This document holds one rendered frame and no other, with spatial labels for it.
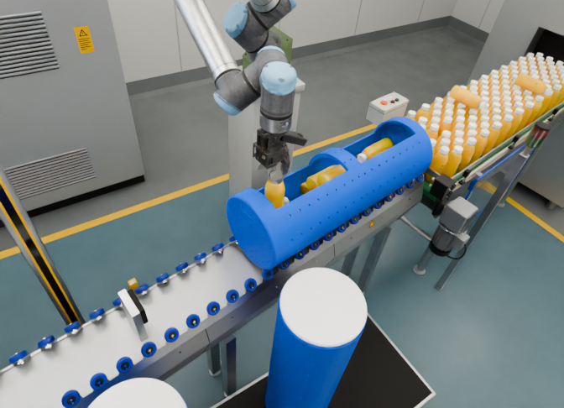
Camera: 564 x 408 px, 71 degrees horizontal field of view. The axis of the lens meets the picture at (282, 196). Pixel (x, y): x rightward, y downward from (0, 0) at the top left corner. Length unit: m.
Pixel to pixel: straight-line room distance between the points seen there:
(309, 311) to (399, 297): 1.46
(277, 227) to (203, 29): 0.64
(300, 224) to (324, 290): 0.23
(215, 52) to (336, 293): 0.83
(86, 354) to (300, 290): 0.67
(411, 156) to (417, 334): 1.24
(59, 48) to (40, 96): 0.30
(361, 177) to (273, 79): 0.61
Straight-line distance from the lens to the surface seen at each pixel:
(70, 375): 1.40
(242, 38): 2.00
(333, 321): 1.28
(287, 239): 1.29
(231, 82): 1.19
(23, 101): 2.68
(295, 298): 1.30
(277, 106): 1.05
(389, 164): 1.60
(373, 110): 2.14
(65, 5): 2.50
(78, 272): 2.79
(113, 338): 1.41
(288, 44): 2.10
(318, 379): 1.47
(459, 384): 2.56
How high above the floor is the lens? 2.15
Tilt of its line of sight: 44 degrees down
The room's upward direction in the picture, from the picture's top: 6 degrees clockwise
